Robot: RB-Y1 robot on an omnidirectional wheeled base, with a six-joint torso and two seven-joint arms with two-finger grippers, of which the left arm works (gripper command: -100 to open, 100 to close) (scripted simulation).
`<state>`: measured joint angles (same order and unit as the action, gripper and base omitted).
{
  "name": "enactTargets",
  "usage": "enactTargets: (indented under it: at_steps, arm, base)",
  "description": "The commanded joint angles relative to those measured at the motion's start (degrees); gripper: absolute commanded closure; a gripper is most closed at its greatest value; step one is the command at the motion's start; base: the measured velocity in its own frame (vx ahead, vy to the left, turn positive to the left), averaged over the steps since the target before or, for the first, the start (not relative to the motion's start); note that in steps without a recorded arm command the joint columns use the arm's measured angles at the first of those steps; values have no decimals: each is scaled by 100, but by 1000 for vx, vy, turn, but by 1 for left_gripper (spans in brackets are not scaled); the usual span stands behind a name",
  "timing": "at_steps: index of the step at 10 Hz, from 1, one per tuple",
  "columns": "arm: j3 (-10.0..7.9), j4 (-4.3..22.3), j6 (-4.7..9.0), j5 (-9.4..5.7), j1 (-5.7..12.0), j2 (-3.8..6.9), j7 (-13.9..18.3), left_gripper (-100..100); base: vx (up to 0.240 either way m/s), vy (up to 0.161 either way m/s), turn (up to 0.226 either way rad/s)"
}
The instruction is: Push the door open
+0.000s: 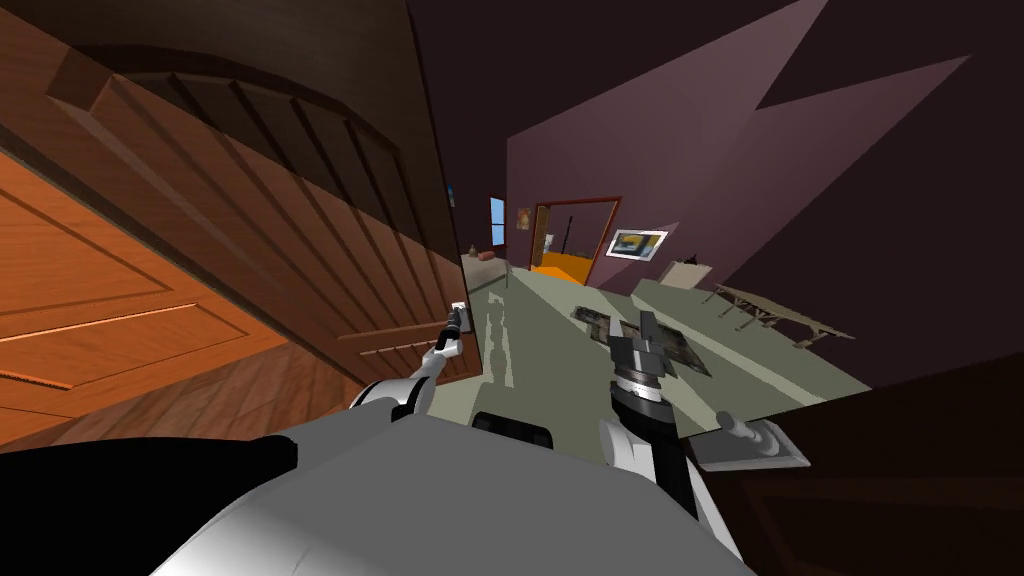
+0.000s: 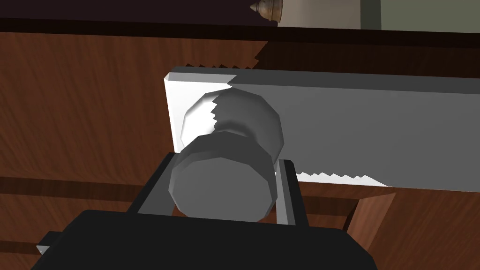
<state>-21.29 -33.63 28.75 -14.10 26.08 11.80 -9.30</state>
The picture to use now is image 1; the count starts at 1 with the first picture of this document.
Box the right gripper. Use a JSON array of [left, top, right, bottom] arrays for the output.
[[607, 310, 679, 379]]

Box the dark patterned rug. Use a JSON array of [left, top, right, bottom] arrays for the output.
[[571, 303, 714, 379]]

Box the pale side table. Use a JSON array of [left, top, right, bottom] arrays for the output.
[[461, 244, 512, 294]]

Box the pale low cabinet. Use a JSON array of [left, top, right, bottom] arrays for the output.
[[657, 253, 714, 292]]

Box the white framed picture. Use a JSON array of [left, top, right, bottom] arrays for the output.
[[604, 228, 670, 264]]

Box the long wooden table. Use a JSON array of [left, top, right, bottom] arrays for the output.
[[702, 281, 857, 352]]

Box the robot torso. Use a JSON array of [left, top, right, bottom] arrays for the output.
[[150, 410, 760, 576]]

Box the brown slatted wooden door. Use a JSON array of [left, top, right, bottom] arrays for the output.
[[46, 47, 483, 387]]

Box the dark door leaf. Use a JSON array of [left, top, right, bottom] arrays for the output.
[[679, 350, 1024, 576]]

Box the orange panelled wooden door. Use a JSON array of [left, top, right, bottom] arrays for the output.
[[0, 150, 291, 419]]

